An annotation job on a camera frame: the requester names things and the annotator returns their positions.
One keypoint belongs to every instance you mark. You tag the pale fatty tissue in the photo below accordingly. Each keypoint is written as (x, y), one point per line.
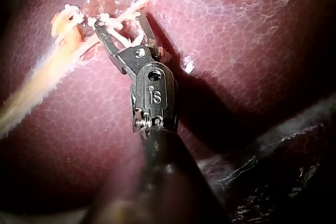
(189, 64)

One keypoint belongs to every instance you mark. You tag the dark red liver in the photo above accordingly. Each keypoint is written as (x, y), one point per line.
(236, 51)

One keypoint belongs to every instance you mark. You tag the dark right arm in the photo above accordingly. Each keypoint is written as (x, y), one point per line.
(168, 176)

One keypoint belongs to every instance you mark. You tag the right arm instrument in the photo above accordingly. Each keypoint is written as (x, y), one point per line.
(157, 95)

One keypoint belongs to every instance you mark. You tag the right arm instrument jaw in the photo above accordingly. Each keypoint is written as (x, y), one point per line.
(126, 60)
(148, 35)

